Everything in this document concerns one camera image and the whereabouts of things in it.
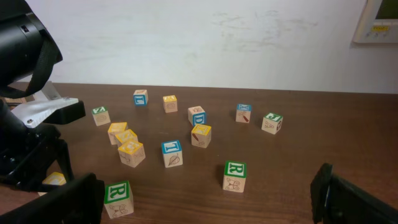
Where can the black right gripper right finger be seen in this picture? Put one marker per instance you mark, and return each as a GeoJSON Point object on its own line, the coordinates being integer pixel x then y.
{"type": "Point", "coordinates": [335, 200]}

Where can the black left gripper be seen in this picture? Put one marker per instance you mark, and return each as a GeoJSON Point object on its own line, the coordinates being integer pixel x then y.
{"type": "Point", "coordinates": [30, 142]}

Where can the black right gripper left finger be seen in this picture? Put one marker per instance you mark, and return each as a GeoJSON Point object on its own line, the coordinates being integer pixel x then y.
{"type": "Point", "coordinates": [79, 201]}

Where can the yellow C letter block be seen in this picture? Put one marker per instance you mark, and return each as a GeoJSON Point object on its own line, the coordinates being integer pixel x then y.
{"type": "Point", "coordinates": [55, 178]}

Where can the green R letter block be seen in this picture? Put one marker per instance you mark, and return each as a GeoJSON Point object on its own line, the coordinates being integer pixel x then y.
{"type": "Point", "coordinates": [118, 199]}

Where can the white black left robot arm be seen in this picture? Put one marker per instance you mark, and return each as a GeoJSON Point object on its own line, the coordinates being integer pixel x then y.
{"type": "Point", "coordinates": [28, 51]}

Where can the yellow E letter block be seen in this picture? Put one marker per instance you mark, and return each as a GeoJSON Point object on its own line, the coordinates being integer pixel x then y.
{"type": "Point", "coordinates": [132, 153]}

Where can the yellow M letter block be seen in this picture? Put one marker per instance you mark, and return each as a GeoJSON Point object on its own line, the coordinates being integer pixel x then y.
{"type": "Point", "coordinates": [125, 136]}

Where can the green Z letter block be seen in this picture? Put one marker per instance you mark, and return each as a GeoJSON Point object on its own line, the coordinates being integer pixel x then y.
{"type": "Point", "coordinates": [100, 115]}

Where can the yellow S letter block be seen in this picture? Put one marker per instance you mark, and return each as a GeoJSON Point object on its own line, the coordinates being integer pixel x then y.
{"type": "Point", "coordinates": [114, 129]}

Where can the green J letter block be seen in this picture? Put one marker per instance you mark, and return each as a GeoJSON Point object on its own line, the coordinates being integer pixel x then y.
{"type": "Point", "coordinates": [272, 123]}

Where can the green R block right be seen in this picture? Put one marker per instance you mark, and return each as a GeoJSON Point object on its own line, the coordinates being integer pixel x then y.
{"type": "Point", "coordinates": [234, 176]}

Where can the blue I letter block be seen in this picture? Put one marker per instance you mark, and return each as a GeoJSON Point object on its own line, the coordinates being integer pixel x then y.
{"type": "Point", "coordinates": [172, 153]}

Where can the blue sided wood block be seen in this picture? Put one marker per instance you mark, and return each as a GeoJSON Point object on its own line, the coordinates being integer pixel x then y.
{"type": "Point", "coordinates": [140, 97]}

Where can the blue K letter block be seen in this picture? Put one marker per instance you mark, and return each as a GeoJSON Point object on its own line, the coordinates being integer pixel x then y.
{"type": "Point", "coordinates": [243, 113]}

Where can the yellow block top centre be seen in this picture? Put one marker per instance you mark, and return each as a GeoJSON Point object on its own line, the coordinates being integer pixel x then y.
{"type": "Point", "coordinates": [170, 103]}

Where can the yellow block right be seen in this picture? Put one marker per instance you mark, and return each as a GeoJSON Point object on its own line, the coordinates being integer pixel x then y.
{"type": "Point", "coordinates": [201, 135]}

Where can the wood block blue D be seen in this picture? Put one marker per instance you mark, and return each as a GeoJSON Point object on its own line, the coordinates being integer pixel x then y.
{"type": "Point", "coordinates": [196, 115]}

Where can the white wall panel device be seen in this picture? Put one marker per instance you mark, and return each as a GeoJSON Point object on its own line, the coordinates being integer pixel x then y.
{"type": "Point", "coordinates": [378, 23]}

